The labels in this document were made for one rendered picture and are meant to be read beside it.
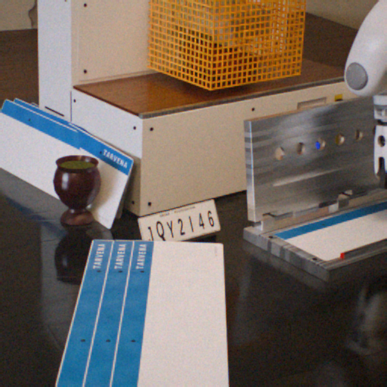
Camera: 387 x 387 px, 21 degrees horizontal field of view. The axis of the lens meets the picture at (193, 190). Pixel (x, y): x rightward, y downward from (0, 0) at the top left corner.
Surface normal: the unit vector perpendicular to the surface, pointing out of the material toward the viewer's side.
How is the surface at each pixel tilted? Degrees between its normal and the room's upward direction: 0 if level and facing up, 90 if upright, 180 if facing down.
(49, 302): 0
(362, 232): 0
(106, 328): 0
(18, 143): 63
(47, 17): 90
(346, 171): 81
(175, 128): 90
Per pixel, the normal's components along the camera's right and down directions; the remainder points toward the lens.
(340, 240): 0.04, -0.93
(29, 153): -0.66, -0.24
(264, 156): 0.62, 0.15
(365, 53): -0.69, 0.17
